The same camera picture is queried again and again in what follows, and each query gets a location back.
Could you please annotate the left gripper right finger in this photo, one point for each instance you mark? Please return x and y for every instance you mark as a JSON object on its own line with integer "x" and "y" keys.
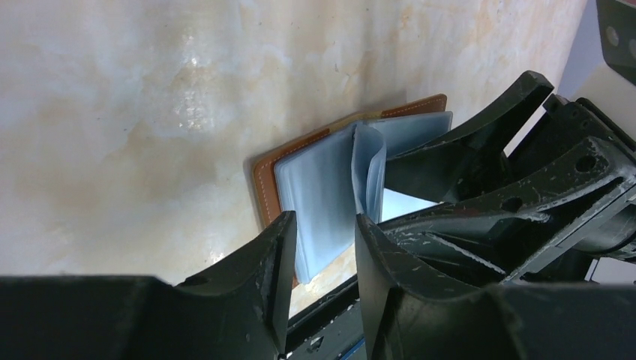
{"x": 411, "y": 310}

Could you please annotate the brown leather card holder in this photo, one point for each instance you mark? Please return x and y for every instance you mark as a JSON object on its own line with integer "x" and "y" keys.
{"x": 338, "y": 171}

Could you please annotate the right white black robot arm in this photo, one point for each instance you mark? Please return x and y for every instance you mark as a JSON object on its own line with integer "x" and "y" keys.
{"x": 612, "y": 89}

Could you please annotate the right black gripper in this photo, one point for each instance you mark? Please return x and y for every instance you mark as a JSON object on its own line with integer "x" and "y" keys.
{"x": 573, "y": 198}

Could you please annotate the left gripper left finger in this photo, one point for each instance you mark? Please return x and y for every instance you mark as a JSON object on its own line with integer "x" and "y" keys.
{"x": 237, "y": 308}

